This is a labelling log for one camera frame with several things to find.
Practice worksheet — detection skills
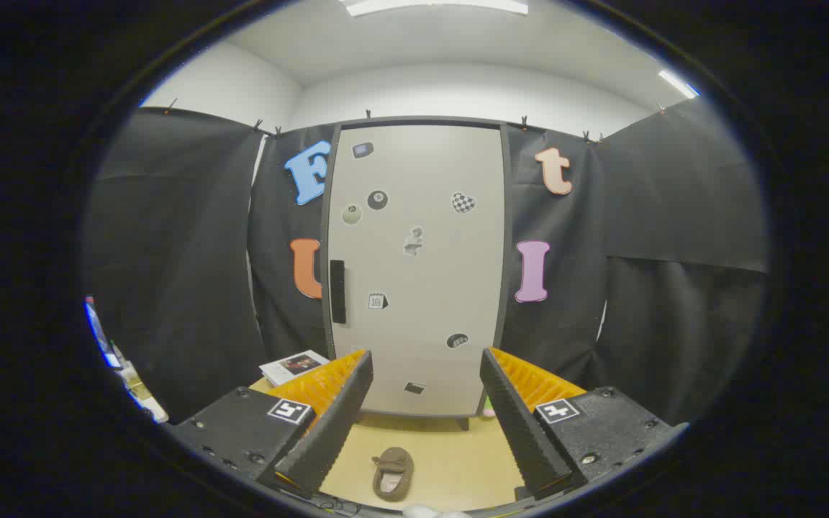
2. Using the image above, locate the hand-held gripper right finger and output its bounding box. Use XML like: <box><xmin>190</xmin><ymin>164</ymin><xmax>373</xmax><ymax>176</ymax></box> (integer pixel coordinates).
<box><xmin>481</xmin><ymin>347</ymin><xmax>689</xmax><ymax>501</ymax></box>

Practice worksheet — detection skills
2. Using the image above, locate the white book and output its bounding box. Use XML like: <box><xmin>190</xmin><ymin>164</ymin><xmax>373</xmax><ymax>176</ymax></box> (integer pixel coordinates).
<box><xmin>259</xmin><ymin>350</ymin><xmax>330</xmax><ymax>388</ymax></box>

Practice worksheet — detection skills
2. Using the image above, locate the brown fuzzy shoe with bow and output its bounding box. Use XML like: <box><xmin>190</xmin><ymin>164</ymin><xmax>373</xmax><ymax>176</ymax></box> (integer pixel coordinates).
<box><xmin>372</xmin><ymin>447</ymin><xmax>415</xmax><ymax>502</ymax></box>

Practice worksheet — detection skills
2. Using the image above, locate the white shoe cabinet door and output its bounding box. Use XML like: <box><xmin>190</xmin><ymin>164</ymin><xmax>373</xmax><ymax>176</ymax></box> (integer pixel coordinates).
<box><xmin>327</xmin><ymin>125</ymin><xmax>506</xmax><ymax>418</ymax></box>

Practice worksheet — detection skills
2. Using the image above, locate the black backdrop cloth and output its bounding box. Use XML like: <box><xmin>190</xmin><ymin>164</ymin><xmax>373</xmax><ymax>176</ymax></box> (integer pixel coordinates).
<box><xmin>83</xmin><ymin>97</ymin><xmax>771</xmax><ymax>427</ymax></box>

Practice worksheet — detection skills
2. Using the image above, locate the grey shoe cabinet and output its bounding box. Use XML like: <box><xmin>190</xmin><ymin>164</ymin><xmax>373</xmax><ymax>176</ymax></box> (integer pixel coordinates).
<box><xmin>320</xmin><ymin>117</ymin><xmax>515</xmax><ymax>431</ymax></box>

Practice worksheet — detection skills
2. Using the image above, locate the pile of small desk clutter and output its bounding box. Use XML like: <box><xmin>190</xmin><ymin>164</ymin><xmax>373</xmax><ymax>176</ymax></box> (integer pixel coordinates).
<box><xmin>83</xmin><ymin>295</ymin><xmax>171</xmax><ymax>424</ymax></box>

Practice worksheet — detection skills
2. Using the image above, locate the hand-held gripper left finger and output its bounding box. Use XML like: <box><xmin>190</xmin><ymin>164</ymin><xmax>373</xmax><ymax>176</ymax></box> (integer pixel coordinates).
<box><xmin>168</xmin><ymin>349</ymin><xmax>374</xmax><ymax>499</ymax></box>

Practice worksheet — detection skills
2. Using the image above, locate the ceiling light panel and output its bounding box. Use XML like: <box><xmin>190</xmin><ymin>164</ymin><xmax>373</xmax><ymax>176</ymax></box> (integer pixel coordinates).
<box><xmin>658</xmin><ymin>70</ymin><xmax>699</xmax><ymax>99</ymax></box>
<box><xmin>343</xmin><ymin>0</ymin><xmax>530</xmax><ymax>17</ymax></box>

